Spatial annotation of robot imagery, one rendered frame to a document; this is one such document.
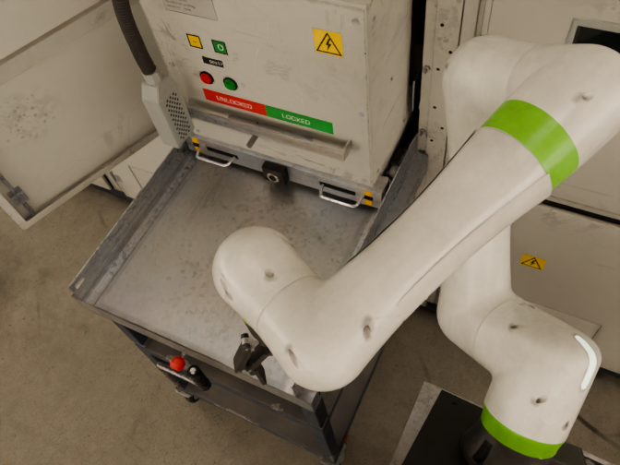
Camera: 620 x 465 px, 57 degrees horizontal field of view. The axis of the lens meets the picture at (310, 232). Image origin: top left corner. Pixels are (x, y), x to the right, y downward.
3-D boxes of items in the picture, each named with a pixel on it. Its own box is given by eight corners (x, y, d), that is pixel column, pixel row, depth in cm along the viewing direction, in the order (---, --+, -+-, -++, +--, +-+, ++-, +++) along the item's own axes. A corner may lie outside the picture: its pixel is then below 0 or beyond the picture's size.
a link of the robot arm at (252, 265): (256, 193, 71) (184, 245, 69) (319, 256, 65) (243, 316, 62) (278, 251, 83) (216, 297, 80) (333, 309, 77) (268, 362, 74)
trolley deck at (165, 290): (315, 412, 117) (311, 404, 112) (81, 306, 137) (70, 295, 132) (427, 169, 147) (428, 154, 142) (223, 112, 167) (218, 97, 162)
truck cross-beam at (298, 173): (381, 209, 133) (381, 194, 128) (189, 149, 150) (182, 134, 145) (389, 193, 135) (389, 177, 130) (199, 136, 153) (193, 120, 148)
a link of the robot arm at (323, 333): (474, 160, 76) (471, 108, 67) (549, 212, 70) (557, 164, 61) (272, 350, 73) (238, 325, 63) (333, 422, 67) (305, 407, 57)
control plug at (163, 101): (180, 149, 132) (153, 93, 117) (162, 144, 133) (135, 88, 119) (197, 125, 135) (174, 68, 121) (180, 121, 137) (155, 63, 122)
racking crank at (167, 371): (174, 391, 158) (135, 351, 133) (181, 381, 160) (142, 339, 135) (226, 416, 153) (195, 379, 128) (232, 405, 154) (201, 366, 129)
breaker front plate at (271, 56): (370, 194, 130) (362, 13, 91) (194, 139, 146) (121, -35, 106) (372, 189, 131) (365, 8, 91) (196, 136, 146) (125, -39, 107)
